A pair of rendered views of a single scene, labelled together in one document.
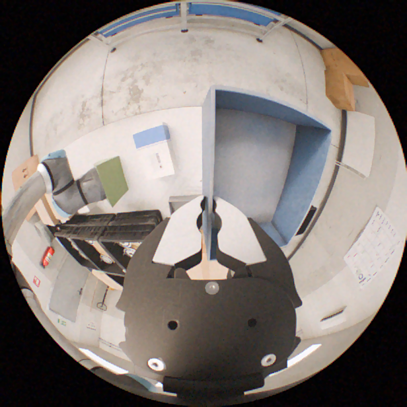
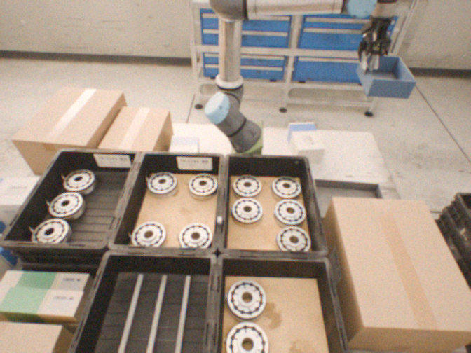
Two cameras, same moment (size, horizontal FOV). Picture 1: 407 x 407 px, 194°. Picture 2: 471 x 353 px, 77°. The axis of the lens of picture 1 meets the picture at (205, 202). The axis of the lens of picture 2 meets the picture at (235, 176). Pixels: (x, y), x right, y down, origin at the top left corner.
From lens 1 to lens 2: 1.31 m
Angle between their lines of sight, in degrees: 77
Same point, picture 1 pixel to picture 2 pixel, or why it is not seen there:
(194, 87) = not seen: hidden behind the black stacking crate
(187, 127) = (326, 140)
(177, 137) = not seen: hidden behind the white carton
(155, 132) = (308, 126)
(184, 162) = (326, 161)
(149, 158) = (303, 137)
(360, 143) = not seen: outside the picture
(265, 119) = (377, 72)
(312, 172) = (401, 68)
